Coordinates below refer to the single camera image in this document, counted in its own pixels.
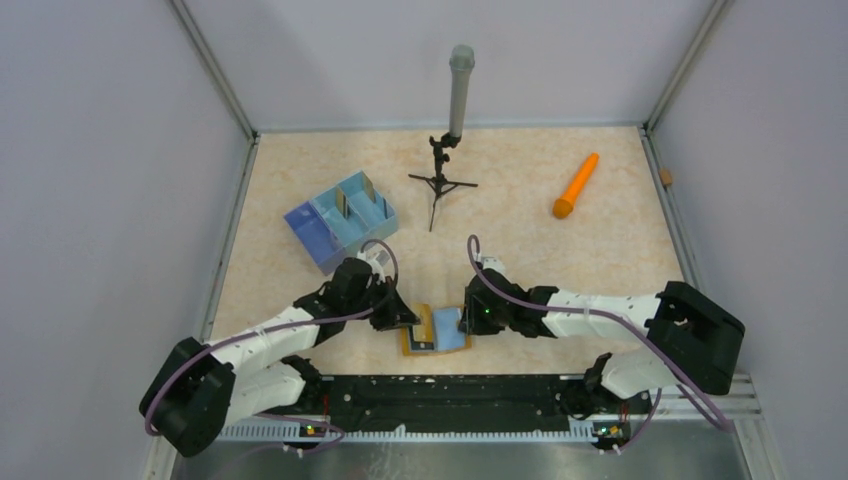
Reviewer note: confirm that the black tripod stand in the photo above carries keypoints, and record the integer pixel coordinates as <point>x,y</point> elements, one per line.
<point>439,183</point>

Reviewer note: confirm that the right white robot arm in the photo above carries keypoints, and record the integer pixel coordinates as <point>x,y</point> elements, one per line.
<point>683,338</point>

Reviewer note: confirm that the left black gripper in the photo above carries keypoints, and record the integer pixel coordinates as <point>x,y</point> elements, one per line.
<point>396,314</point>

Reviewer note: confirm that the orange marker pen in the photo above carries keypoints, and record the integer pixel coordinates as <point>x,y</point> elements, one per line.
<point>566,202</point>

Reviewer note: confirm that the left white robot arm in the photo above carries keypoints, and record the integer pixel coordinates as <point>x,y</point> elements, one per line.
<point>202,388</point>

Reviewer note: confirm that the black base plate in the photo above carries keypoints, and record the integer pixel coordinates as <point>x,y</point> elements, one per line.
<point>457,403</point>

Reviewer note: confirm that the grey microphone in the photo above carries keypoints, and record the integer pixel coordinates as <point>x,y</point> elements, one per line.
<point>461,63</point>

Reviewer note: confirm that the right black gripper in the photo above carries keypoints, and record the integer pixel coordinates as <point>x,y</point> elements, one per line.
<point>471,322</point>

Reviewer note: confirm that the blue compartment organizer box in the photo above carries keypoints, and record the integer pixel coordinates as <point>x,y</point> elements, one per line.
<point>327,236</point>

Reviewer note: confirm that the small wooden block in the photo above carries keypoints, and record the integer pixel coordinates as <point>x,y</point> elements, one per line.
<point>666,178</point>

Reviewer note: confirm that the card in organizer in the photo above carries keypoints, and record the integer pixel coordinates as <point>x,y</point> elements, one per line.
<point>341,202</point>
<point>368,188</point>

